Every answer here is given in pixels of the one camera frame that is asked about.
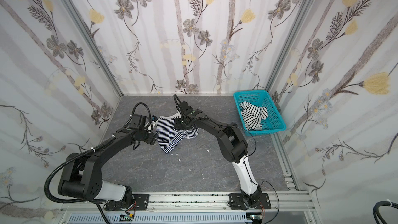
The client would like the blue striped tank top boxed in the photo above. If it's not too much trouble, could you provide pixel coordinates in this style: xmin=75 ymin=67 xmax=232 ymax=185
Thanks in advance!
xmin=156 ymin=113 xmax=199 ymax=153

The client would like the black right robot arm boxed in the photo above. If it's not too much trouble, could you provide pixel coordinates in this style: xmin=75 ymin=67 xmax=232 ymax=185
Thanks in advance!
xmin=173 ymin=94 xmax=262 ymax=208

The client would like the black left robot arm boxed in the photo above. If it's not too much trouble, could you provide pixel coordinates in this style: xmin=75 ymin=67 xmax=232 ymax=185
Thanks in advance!
xmin=58 ymin=114 xmax=158 ymax=203

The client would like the black striped tank top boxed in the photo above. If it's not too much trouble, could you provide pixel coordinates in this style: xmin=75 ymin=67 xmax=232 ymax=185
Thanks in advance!
xmin=239 ymin=101 xmax=268 ymax=131

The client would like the teal plastic basket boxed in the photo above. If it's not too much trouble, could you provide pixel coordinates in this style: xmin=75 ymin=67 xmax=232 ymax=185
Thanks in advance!
xmin=233 ymin=90 xmax=287 ymax=136

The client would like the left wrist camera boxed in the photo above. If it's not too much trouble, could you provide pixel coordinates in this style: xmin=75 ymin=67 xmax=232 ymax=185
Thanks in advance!
xmin=146 ymin=115 xmax=159 ymax=132

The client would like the white vented cable duct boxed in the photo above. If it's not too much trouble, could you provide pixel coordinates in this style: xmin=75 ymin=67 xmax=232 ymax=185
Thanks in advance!
xmin=66 ymin=213 xmax=252 ymax=224

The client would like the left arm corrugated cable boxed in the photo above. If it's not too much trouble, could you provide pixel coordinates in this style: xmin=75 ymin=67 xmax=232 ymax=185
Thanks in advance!
xmin=43 ymin=136 xmax=116 ymax=204

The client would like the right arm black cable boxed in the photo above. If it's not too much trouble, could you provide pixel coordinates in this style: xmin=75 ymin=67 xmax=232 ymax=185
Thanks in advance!
xmin=245 ymin=155 xmax=280 ymax=224

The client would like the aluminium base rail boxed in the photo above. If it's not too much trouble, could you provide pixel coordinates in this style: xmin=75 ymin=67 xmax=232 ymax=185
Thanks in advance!
xmin=58 ymin=191 xmax=316 ymax=214

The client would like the aluminium corner post left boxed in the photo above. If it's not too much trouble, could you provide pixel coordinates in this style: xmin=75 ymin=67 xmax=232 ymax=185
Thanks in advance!
xmin=60 ymin=0 xmax=124 ymax=97

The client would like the aluminium corner post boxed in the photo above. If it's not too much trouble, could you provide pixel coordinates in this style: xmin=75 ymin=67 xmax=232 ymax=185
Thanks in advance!
xmin=60 ymin=0 xmax=124 ymax=97
xmin=265 ymin=0 xmax=314 ymax=92

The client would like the aluminium corner post right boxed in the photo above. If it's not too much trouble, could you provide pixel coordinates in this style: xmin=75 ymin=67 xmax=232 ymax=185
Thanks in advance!
xmin=265 ymin=0 xmax=314 ymax=92

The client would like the black cable bundle corner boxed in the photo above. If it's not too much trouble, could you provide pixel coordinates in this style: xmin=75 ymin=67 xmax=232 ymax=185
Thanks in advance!
xmin=372 ymin=199 xmax=398 ymax=224

